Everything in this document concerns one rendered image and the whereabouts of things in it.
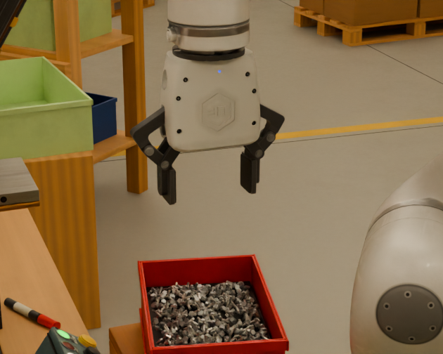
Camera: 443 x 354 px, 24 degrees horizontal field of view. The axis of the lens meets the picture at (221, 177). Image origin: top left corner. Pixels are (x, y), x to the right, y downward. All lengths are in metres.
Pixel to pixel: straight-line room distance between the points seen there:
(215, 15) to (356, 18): 6.34
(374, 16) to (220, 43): 6.43
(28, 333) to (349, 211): 2.93
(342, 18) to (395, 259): 6.49
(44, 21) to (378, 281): 3.27
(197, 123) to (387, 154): 4.14
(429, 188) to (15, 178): 0.76
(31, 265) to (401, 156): 3.46
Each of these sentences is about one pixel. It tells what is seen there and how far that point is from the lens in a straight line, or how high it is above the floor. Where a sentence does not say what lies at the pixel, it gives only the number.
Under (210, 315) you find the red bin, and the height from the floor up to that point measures 0.89.
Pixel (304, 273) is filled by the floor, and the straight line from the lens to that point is 3.88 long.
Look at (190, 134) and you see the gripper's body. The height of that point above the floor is 1.37.
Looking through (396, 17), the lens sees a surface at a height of 0.17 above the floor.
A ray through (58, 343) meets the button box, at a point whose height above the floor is 0.96.
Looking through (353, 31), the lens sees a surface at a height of 0.11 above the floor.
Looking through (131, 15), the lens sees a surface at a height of 0.81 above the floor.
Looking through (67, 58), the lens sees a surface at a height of 0.72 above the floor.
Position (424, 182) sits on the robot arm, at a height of 1.31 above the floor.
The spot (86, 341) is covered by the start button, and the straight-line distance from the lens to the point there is 1.55.
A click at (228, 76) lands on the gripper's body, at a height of 1.43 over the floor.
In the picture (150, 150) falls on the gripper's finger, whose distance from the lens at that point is 1.07.
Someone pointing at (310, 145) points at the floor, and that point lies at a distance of 5.26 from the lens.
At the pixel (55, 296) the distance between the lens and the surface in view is 1.77.
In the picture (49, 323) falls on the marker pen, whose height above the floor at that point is 0.91.
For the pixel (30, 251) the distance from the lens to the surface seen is 1.94.
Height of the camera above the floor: 1.70
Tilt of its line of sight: 21 degrees down
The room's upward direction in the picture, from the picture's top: straight up
